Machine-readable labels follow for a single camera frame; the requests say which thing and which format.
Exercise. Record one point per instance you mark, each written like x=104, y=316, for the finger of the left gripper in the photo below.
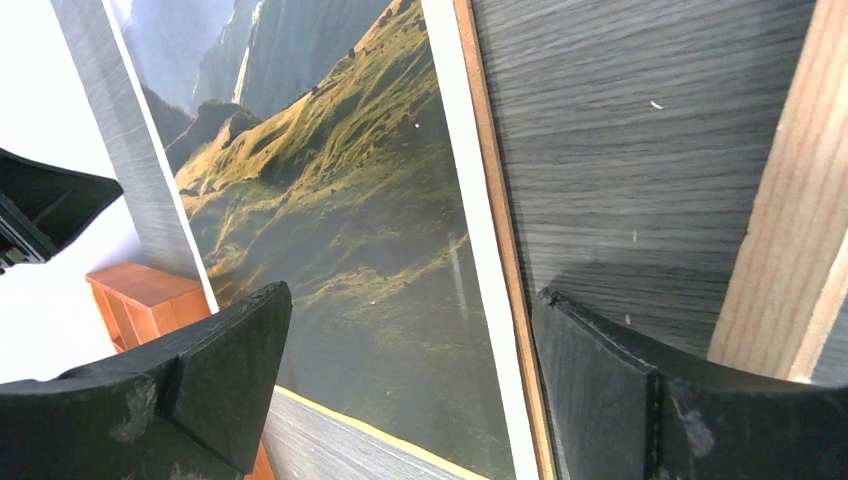
x=45, y=208

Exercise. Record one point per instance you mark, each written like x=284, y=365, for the orange compartment tray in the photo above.
x=139, y=304

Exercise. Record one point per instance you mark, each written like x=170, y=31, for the mountain landscape photo board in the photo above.
x=333, y=145

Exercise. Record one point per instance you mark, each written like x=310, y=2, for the black wooden picture frame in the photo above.
x=790, y=276

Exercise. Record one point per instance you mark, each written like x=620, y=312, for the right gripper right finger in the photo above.
x=622, y=405

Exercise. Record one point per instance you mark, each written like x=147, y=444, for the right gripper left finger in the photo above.
x=191, y=404

